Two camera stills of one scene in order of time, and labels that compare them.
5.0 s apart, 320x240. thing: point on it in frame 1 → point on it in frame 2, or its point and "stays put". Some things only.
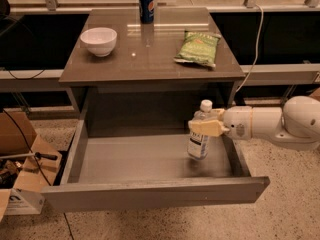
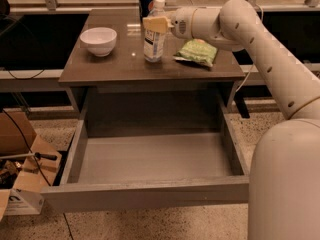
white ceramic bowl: [100, 40] stays put
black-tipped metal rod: [37, 155] stays put
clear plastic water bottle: [198, 145] → [154, 42]
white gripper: [237, 122] → [181, 23]
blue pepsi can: [146, 7] stays put
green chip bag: [199, 48] stays put
